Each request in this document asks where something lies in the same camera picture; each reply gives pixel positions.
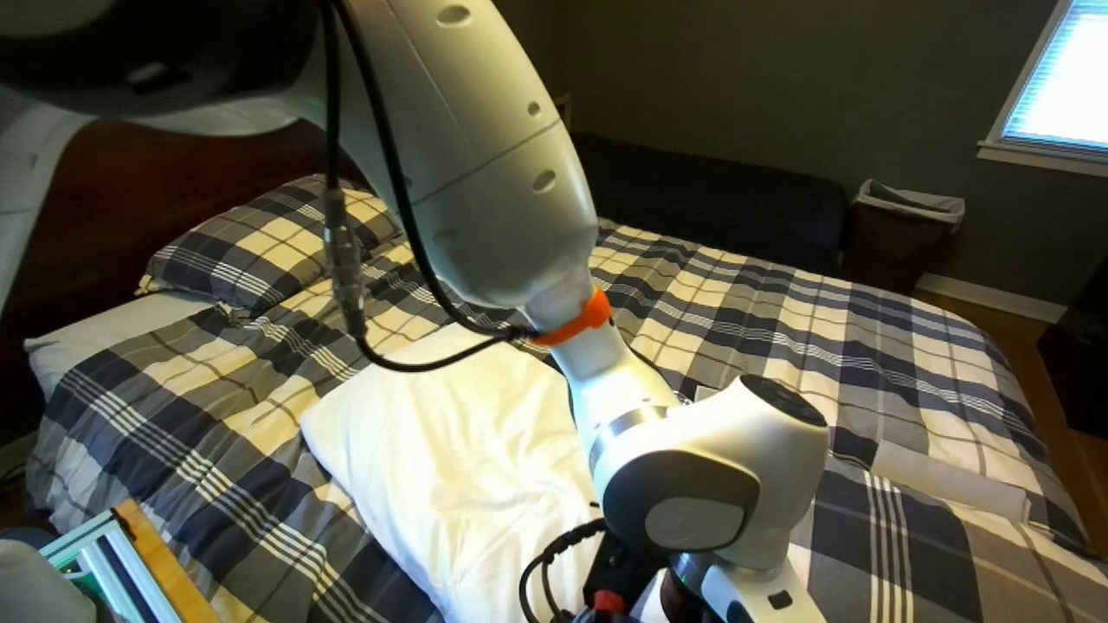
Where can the bright window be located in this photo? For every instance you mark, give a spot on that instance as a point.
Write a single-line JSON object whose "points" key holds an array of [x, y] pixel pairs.
{"points": [[1060, 81]]}

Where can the white baseboard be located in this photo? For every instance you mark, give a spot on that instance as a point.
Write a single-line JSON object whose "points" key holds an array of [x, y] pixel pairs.
{"points": [[990, 299]]}

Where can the yellow grey checked pillow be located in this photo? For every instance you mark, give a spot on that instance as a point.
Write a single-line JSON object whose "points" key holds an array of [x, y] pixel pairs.
{"points": [[255, 244]]}

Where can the yellow grey checked comforter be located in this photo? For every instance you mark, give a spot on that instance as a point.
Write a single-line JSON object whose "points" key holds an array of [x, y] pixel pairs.
{"points": [[808, 323]]}

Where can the white pillow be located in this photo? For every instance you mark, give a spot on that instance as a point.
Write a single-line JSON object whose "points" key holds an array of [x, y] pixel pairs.
{"points": [[436, 485], [105, 330]]}

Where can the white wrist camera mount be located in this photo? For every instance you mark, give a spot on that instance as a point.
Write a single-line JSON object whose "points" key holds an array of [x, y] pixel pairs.
{"points": [[739, 600]]}

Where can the large grey flat pad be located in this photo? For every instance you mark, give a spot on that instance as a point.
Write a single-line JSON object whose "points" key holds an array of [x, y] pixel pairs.
{"points": [[948, 483]]}

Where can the brown bin with grey liner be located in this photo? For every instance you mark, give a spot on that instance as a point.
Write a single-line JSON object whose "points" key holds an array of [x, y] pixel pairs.
{"points": [[904, 236]]}

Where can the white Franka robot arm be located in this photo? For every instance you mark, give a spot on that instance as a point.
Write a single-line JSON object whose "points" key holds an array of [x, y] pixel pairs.
{"points": [[485, 175]]}

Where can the dark wooden headboard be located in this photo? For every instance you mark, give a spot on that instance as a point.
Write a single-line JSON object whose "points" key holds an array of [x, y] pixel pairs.
{"points": [[114, 195]]}

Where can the black plug with red tip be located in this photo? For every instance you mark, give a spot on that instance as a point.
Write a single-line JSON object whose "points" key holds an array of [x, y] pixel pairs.
{"points": [[606, 600]]}

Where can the wooden board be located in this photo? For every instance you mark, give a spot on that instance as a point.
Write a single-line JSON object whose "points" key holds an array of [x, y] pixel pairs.
{"points": [[167, 566]]}

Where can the plaid checkered cloth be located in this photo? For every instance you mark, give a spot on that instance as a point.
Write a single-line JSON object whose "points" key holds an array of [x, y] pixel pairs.
{"points": [[923, 566]]}

